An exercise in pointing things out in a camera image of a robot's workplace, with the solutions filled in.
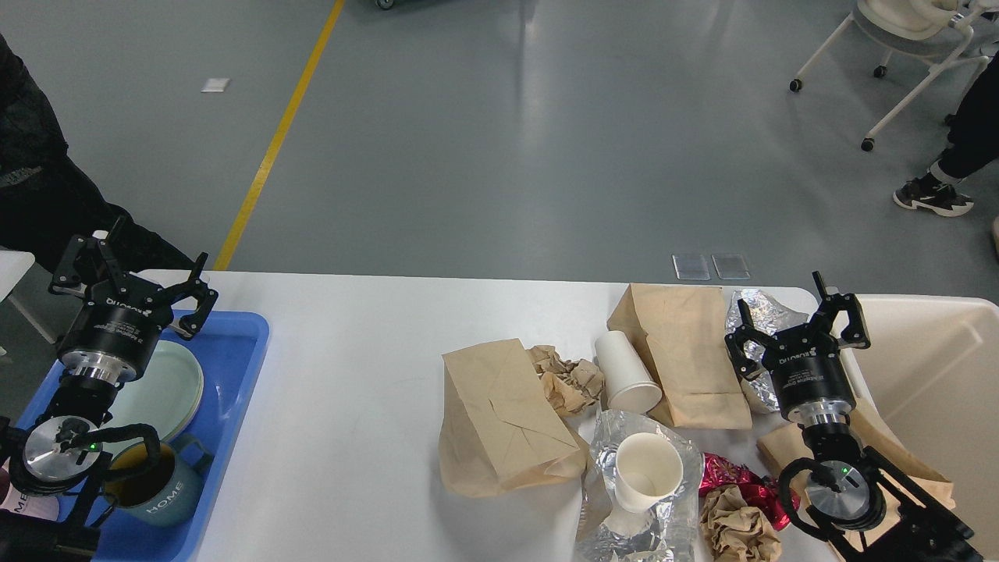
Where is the large brown paper bag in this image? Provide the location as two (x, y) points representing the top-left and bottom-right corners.
(438, 339), (589, 498)

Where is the white rolling chair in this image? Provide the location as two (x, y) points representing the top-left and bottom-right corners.
(789, 1), (998, 151)

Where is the mint green plate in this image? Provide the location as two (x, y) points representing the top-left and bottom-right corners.
(104, 340), (204, 428)

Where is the person in dark clothes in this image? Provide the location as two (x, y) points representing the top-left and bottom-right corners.
(1, 40), (195, 273)

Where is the upright white paper cup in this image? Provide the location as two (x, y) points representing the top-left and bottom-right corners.
(615, 432), (684, 513)

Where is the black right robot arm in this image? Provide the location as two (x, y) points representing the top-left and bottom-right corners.
(724, 272), (982, 561)

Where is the crumpled brown paper ball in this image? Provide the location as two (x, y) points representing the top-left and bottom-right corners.
(699, 485), (784, 561)

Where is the teal home mug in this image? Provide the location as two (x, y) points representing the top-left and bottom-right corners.
(103, 433), (214, 527)

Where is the flat brown paper bag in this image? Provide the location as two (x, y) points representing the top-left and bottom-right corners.
(606, 283), (752, 431)

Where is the pink home mug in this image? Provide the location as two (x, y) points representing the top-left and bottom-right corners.
(1, 461), (60, 521)

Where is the beige plastic bin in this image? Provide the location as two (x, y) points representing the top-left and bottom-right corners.
(844, 294), (998, 561)

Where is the red foil wrapper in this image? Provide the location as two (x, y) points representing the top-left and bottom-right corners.
(699, 453), (791, 531)

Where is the white side table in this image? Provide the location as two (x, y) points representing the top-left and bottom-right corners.
(1, 248), (56, 345)

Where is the silver foil bag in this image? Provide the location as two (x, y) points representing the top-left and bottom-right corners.
(574, 410), (704, 561)

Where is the crumpled silver foil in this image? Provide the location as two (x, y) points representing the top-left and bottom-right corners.
(725, 289), (809, 414)

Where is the crumpled brown paper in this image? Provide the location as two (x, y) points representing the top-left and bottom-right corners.
(527, 345), (606, 418)

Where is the person with black sneakers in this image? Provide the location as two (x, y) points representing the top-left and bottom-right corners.
(892, 56), (998, 218)

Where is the lying white paper cup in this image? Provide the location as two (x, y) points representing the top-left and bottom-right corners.
(595, 330), (663, 414)

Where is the yellow plate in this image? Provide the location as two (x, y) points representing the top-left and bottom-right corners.
(153, 419), (193, 443)

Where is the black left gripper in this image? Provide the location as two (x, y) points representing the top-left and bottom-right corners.
(48, 217), (219, 387)

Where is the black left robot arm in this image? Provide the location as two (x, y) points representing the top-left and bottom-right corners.
(2, 219), (218, 561)

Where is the brown paper bag under arm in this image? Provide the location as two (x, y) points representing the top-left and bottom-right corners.
(757, 400), (981, 561)

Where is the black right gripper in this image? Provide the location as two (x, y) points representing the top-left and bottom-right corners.
(723, 271), (871, 425)

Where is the blue plastic tray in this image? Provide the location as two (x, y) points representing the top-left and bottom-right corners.
(12, 309), (270, 562)

